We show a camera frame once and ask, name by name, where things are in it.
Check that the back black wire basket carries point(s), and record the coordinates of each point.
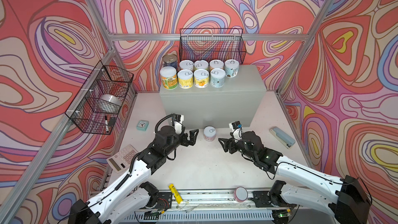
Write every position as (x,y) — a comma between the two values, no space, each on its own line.
(196,44)

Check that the grey stapler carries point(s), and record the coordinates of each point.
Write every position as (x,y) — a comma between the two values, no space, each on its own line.
(283,137)

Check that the white lid can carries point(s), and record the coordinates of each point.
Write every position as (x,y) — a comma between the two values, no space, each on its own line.
(231,68)
(217,77)

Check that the silver tape roll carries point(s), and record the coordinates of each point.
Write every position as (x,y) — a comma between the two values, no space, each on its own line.
(110,104)

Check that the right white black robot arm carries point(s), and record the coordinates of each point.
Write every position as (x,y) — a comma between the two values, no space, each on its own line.
(343,198)

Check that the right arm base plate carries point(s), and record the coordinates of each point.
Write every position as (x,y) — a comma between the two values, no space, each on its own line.
(264,199)

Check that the pink label can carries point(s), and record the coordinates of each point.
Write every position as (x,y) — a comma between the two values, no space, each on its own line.
(186,65)

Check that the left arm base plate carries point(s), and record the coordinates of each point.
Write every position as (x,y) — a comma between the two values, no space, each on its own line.
(163,203)

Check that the dark blue tin can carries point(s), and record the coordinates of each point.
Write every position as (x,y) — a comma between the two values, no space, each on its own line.
(170,60)

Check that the left black wire basket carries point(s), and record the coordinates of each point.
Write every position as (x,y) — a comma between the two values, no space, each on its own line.
(104,93)

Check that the pink calculator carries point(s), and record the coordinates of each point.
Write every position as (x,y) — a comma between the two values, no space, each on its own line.
(121,161)

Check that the yellow label can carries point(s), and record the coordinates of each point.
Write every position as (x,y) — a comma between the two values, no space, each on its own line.
(185,78)
(201,78)

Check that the grey metal cabinet box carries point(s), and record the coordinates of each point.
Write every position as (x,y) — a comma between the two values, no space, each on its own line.
(238,100)

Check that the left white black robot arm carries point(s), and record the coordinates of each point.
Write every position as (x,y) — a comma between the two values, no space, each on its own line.
(132,191)

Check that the pink tape roll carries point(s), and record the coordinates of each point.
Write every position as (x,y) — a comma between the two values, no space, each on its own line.
(240,194)

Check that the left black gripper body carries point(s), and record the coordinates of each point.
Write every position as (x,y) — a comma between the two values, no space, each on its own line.
(183,141)

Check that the black wire basket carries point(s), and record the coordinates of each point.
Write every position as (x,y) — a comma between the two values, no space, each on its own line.
(104,93)
(196,44)

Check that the yellow glue tube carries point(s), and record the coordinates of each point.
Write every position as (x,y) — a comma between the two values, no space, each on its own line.
(175,193)

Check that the green yellow peach can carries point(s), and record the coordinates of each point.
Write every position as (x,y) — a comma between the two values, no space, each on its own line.
(169,77)

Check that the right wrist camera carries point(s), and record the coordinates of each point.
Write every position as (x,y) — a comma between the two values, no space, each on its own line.
(235,125)

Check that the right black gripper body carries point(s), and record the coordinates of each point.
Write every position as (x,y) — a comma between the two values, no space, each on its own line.
(233,146)

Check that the green label can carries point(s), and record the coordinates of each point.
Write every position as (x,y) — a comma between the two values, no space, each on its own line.
(201,64)

